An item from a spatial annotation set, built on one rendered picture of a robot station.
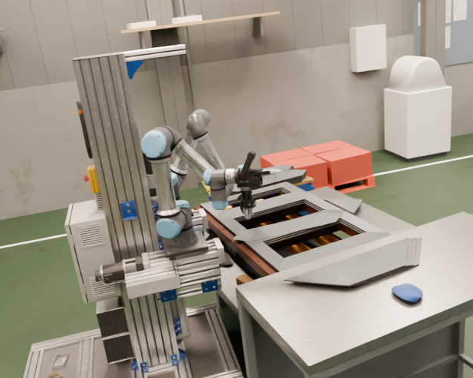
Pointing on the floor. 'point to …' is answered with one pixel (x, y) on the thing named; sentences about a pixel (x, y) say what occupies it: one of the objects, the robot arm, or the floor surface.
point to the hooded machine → (417, 110)
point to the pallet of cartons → (328, 164)
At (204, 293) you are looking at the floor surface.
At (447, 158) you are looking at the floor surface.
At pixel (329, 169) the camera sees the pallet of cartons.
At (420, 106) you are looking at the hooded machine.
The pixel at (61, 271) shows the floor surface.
